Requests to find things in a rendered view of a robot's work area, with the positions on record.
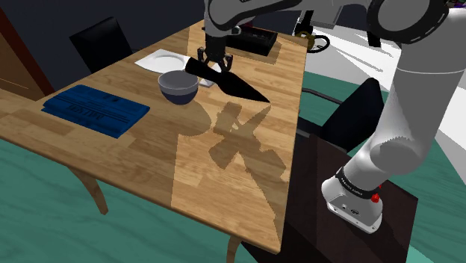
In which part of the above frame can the grey bowl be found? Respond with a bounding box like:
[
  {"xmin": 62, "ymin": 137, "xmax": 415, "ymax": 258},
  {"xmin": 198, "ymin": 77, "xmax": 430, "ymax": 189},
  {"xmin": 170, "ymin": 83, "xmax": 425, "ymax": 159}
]
[{"xmin": 157, "ymin": 69, "xmax": 200, "ymax": 106}]

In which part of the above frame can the black tray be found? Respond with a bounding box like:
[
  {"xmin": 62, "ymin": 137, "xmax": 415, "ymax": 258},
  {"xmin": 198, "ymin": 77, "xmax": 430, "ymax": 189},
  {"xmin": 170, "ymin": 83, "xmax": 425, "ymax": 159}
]
[{"xmin": 225, "ymin": 25, "xmax": 279, "ymax": 58}]

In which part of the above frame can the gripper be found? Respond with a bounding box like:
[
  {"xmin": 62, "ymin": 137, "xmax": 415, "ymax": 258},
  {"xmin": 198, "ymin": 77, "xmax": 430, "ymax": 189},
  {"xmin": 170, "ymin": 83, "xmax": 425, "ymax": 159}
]
[{"xmin": 196, "ymin": 33, "xmax": 234, "ymax": 73}]

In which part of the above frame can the black pointed knife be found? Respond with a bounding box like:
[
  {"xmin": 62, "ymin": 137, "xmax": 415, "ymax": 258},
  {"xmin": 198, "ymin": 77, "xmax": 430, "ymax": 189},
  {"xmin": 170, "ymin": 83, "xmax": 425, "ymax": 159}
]
[{"xmin": 184, "ymin": 55, "xmax": 271, "ymax": 104}]

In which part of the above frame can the blue folded newspaper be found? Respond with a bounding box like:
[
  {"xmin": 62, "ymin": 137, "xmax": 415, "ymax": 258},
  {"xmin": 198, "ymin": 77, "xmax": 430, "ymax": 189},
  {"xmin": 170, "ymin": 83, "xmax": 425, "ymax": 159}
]
[{"xmin": 41, "ymin": 84, "xmax": 152, "ymax": 140}]

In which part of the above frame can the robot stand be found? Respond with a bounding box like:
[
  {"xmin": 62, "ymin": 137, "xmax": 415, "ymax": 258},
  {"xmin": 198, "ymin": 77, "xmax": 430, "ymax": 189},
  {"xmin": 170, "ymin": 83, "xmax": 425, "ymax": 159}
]
[{"xmin": 241, "ymin": 132, "xmax": 419, "ymax": 263}]

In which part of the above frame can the white plate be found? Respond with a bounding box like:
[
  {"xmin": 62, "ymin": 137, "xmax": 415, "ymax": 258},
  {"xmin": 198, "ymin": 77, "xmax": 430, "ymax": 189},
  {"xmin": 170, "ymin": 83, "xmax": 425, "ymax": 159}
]
[{"xmin": 134, "ymin": 49, "xmax": 192, "ymax": 75}]

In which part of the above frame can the black chair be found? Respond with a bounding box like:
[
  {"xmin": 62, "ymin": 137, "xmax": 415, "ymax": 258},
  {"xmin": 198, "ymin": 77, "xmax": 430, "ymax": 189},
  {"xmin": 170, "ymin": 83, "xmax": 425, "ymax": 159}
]
[
  {"xmin": 296, "ymin": 76, "xmax": 386, "ymax": 154},
  {"xmin": 68, "ymin": 16, "xmax": 134, "ymax": 75}
]

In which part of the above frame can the brown wooden door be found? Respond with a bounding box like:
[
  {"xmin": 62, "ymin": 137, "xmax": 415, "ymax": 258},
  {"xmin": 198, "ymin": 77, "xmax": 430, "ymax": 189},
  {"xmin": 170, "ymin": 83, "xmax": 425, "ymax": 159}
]
[{"xmin": 0, "ymin": 6, "xmax": 56, "ymax": 102}]

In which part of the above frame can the wooden table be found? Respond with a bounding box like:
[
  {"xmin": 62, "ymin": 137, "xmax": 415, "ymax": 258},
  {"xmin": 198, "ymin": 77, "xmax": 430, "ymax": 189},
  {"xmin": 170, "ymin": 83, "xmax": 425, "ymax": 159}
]
[{"xmin": 0, "ymin": 19, "xmax": 310, "ymax": 263}]

